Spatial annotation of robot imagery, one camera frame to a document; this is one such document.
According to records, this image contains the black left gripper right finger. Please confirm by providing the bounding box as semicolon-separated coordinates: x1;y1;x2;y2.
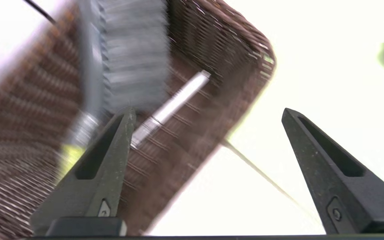
281;108;384;234

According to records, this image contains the dark brown wicker basket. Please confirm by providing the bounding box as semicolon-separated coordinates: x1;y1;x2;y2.
0;0;277;240

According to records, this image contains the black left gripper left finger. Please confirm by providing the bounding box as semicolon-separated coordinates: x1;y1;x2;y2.
30;107;136;235

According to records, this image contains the green handled grey brush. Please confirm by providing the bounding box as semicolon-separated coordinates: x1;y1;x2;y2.
55;0;171;180

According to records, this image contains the white pen with blue print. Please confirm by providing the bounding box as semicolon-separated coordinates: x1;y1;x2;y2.
130;70;211;149

